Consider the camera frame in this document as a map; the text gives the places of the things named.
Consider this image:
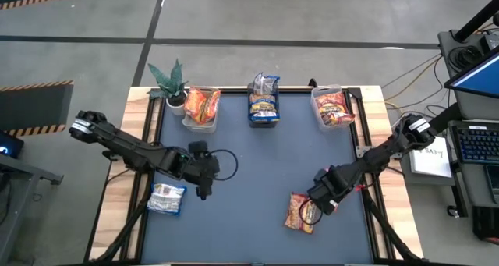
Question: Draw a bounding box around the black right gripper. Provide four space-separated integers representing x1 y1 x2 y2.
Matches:
306 166 354 216

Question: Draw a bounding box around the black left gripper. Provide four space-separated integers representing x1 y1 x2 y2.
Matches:
189 151 221 201

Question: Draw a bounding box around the white plastic bin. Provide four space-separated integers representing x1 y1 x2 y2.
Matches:
181 86 221 134

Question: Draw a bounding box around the blue table mat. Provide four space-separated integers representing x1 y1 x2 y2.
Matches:
140 92 374 265

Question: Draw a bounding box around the dark grey plastic bin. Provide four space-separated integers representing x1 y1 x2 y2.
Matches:
246 82 281 129

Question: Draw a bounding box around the green plant in white pot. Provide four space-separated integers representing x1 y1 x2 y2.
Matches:
146 58 190 117

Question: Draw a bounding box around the clear plastic bin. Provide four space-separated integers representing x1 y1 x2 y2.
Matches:
310 83 356 133

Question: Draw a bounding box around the white paper note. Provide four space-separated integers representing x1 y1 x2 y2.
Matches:
409 136 453 179

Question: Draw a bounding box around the black slanted support beam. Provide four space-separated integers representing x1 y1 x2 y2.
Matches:
428 101 463 134

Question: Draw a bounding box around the black backlit keyboard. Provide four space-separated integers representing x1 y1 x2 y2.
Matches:
451 122 499 165

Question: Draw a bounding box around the dark tablet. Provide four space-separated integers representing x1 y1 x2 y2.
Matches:
484 163 499 204

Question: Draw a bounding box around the computer monitor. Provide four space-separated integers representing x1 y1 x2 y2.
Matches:
444 45 499 100

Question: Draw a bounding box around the grey metal desk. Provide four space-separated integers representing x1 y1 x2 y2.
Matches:
0 153 65 264

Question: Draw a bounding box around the black device with blue light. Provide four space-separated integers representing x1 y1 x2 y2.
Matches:
0 131 25 160

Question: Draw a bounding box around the small black device box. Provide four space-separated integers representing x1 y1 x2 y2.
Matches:
478 32 499 55

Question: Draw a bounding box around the black thick pole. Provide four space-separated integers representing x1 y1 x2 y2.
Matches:
454 0 499 44

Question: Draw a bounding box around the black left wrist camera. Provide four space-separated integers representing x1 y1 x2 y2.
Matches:
188 140 210 154

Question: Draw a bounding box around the yellow floor cable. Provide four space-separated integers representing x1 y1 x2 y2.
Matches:
384 55 444 103

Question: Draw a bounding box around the grey floor cable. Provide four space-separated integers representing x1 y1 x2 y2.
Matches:
380 53 442 90

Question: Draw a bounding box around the coiled black cable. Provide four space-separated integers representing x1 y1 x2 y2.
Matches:
447 44 483 71

